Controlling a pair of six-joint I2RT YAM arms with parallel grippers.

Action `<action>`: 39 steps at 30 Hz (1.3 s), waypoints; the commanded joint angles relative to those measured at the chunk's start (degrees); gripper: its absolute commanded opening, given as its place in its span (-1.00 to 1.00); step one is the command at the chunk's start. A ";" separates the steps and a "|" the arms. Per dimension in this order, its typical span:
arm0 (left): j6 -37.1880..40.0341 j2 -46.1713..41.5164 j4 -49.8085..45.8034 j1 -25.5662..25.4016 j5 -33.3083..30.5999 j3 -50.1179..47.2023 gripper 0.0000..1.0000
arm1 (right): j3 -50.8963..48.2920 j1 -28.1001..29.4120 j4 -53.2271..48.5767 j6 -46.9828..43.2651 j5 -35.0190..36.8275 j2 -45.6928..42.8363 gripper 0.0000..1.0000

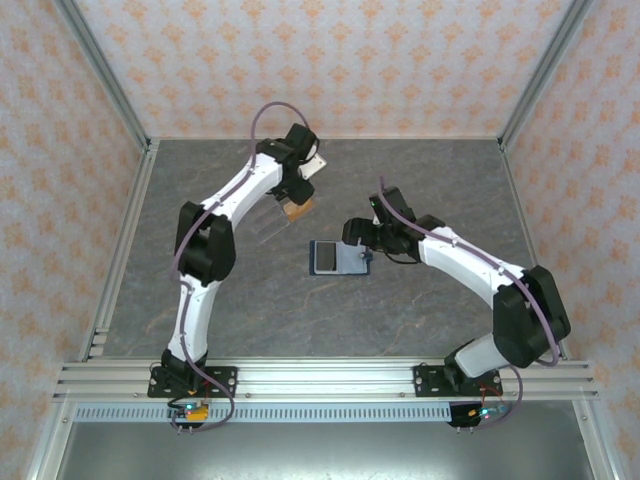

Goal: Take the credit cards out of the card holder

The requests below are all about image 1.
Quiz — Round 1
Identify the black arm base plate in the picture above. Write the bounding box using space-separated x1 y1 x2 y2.
412 364 501 400
147 366 239 400

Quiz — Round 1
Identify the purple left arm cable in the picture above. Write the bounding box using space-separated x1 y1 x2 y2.
169 102 314 435

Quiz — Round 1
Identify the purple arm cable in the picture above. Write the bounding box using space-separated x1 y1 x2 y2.
169 102 314 435
378 174 562 432

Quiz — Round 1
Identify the slotted grey cable duct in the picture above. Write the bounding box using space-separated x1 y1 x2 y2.
73 404 511 424

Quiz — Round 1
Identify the clear acrylic card stand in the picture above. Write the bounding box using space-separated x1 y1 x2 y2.
253 197 318 246

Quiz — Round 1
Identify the controller board with yellow connector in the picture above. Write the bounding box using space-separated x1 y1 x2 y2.
167 402 211 427

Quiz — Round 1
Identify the aluminium frame rail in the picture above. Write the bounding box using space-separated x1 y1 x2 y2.
499 142 572 361
149 133 504 143
79 139 161 362

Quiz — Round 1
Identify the grey metal panel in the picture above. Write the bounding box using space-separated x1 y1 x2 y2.
54 422 596 480

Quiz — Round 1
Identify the navy blue card holder wallet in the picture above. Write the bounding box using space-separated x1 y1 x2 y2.
308 239 374 278

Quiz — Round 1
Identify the aluminium frame post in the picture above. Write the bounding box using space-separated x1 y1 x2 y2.
572 399 626 480
499 0 599 151
24 399 76 480
52 0 152 151

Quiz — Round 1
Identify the wide aluminium mounting rail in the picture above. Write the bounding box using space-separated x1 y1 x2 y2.
52 358 599 401

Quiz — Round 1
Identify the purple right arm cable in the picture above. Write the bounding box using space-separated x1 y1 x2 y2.
378 174 562 432

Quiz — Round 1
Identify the gold VIP card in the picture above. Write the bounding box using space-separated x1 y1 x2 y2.
282 198 318 224

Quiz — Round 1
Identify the small controller board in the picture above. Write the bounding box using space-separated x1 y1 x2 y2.
467 404 509 422

